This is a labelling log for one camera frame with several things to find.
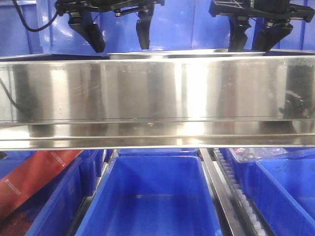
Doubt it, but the stainless steel shelf front rail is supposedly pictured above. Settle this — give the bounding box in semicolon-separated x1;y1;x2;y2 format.
0;53;315;150

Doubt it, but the blue bin upper right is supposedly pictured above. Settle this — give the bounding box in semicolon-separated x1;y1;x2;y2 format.
250;0;315;53

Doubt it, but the blue bin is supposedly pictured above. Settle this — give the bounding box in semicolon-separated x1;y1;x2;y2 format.
117;148;199;156
0;0;43;57
36;0;258;56
220;147;315;236
0;149;104;236
250;0;315;53
76;156;222;236

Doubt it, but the red cardboard box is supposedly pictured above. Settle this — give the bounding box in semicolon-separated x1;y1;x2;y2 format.
0;149;83;221

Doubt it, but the blue bin left lower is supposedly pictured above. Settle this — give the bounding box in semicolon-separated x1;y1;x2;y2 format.
0;149;104;236

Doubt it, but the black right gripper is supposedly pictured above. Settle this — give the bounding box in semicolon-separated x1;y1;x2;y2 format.
209;0;315;52

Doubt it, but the blue bin centre lower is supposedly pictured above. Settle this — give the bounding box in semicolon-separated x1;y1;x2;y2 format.
76;156;222;236

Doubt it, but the blue bin upper left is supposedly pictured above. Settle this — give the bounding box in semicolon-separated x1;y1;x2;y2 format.
0;0;43;57

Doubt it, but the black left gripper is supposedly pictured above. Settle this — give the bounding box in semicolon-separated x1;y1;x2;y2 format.
55;0;164;53

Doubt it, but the white roller conveyor rail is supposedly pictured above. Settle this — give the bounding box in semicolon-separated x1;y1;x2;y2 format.
212;148;273;236

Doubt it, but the blue bin upper centre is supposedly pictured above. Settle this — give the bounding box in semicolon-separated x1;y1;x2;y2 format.
36;0;258;56

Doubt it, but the black cable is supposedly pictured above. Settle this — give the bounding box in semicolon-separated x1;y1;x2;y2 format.
12;0;60;32

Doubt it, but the blue bin right lower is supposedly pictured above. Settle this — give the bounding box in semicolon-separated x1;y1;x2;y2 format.
220;147;315;236

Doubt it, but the clear plastic bag of parts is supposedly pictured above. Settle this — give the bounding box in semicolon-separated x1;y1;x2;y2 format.
229;147;288;162

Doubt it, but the blue bin behind centre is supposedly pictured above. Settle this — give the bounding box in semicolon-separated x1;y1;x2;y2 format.
117;148;199;156

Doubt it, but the silver metal tray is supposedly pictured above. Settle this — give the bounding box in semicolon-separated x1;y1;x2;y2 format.
108;49;265;60

